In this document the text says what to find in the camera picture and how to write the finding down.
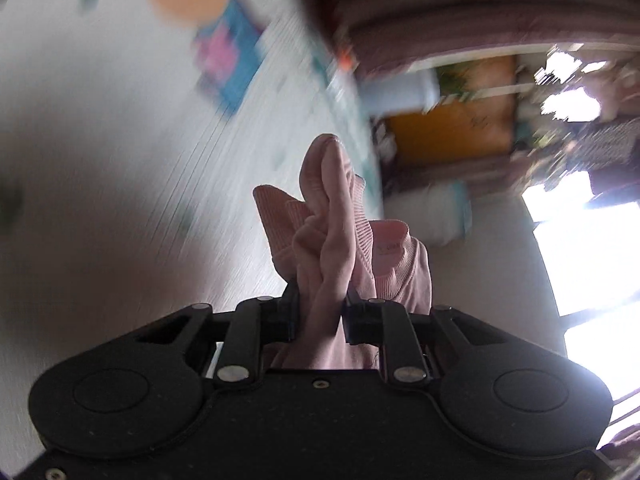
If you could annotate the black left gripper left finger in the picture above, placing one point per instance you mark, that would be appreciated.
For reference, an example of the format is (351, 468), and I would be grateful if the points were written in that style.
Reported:
(254, 324)

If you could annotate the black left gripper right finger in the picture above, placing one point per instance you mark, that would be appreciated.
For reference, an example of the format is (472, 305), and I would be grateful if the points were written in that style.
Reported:
(388, 326)

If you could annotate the light pink knit garment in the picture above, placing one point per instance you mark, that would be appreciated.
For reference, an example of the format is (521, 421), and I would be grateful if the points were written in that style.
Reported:
(325, 243)

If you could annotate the white bucket teal rim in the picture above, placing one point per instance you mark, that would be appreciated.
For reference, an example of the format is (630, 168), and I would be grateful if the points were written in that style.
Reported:
(437, 214)

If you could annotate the orange wooden cabinet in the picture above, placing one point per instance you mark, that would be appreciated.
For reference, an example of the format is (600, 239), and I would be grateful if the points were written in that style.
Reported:
(456, 131)

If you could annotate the cartoon animal play mat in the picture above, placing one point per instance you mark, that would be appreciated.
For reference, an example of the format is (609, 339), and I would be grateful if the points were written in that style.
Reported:
(136, 177)

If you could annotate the striped pink curtain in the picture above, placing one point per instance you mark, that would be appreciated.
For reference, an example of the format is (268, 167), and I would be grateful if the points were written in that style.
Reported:
(380, 37)

